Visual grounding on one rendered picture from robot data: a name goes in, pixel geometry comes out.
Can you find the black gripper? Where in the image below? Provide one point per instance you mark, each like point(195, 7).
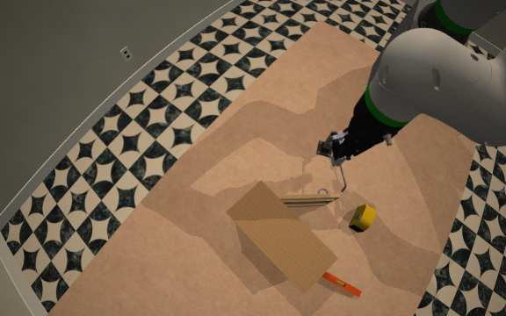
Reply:
point(349, 134)

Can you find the yellow tape measure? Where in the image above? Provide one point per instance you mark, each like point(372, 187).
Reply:
point(362, 218)

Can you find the grey post with hook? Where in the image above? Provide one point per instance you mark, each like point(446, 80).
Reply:
point(325, 149)

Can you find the orange spirit level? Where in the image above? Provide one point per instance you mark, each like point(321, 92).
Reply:
point(343, 285)

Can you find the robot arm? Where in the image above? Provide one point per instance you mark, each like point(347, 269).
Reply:
point(425, 71)

